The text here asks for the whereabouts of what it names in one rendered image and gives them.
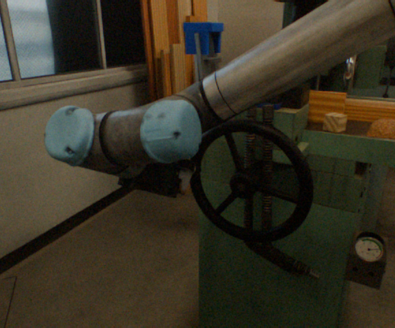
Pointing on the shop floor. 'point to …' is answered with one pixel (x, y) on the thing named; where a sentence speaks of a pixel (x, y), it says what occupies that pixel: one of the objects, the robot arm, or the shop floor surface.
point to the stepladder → (203, 46)
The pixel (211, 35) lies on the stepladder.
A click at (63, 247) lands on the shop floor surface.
